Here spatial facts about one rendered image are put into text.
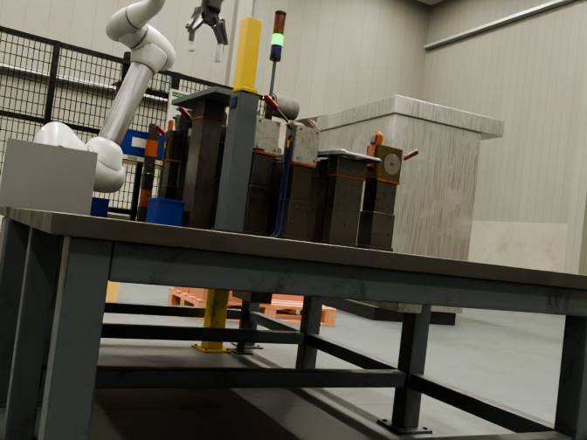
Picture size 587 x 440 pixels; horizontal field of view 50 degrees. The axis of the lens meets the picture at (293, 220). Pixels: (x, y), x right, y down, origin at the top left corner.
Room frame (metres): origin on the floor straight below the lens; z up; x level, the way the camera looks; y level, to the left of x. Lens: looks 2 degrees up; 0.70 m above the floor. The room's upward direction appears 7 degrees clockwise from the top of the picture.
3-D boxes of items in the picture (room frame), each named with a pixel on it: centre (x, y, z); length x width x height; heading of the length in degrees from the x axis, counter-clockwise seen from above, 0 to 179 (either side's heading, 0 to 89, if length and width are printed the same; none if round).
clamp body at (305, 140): (1.98, 0.02, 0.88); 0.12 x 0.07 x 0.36; 123
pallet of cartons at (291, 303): (5.60, 0.29, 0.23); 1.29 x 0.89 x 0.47; 115
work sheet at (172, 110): (3.47, 0.67, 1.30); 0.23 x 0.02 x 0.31; 123
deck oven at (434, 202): (7.37, -1.17, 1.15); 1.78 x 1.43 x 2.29; 25
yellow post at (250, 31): (3.75, 0.39, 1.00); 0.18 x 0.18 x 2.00; 33
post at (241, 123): (1.97, 0.20, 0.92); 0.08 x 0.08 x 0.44; 33
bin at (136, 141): (3.21, 0.85, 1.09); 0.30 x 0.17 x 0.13; 121
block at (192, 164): (2.19, 0.34, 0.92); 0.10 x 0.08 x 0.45; 33
